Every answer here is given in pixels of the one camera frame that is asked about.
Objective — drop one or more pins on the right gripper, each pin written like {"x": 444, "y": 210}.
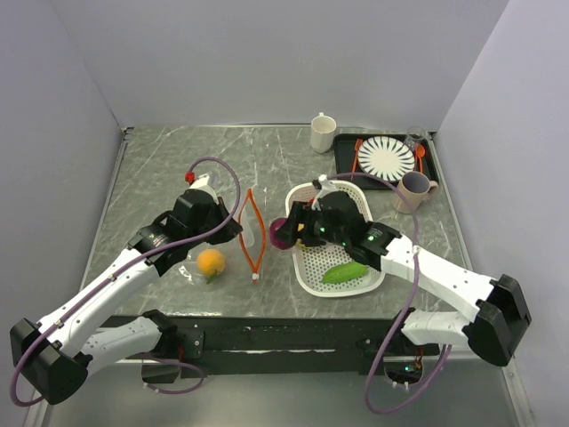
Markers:
{"x": 288, "y": 230}

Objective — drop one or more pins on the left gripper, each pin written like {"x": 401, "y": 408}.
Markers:
{"x": 226, "y": 235}

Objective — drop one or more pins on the purple onion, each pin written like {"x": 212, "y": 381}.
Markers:
{"x": 279, "y": 239}

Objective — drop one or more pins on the orange fruit with leaf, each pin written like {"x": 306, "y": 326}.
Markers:
{"x": 211, "y": 263}

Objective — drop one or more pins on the clear zip top bag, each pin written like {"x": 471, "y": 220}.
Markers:
{"x": 244, "y": 254}

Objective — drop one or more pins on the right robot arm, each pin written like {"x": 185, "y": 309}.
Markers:
{"x": 490, "y": 315}

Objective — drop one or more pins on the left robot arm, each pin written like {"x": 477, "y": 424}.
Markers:
{"x": 58, "y": 353}

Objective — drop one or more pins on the white perforated basket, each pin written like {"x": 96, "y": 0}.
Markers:
{"x": 311, "y": 263}

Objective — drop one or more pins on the green bitter gourd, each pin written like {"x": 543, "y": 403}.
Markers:
{"x": 347, "y": 272}

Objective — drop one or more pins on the white mug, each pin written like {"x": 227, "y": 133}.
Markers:
{"x": 322, "y": 131}

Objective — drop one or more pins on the orange fork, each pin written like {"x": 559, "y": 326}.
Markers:
{"x": 357, "y": 147}

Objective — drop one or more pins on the striped white plate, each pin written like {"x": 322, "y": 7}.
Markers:
{"x": 386, "y": 158}

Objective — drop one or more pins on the black tray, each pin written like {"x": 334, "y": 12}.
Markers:
{"x": 343, "y": 148}

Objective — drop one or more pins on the beige mug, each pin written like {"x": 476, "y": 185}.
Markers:
{"x": 416, "y": 187}

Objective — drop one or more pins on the orange spoon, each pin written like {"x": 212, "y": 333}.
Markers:
{"x": 420, "y": 153}

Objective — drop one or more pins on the clear glass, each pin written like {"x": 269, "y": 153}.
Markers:
{"x": 415, "y": 135}

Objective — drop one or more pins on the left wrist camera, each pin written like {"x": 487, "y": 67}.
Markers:
{"x": 206, "y": 182}

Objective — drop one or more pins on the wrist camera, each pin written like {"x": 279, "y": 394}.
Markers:
{"x": 206, "y": 182}
{"x": 323, "y": 187}

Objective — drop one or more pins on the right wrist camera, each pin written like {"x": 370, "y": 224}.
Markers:
{"x": 323, "y": 187}

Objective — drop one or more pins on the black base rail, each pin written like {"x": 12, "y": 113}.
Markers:
{"x": 248, "y": 346}

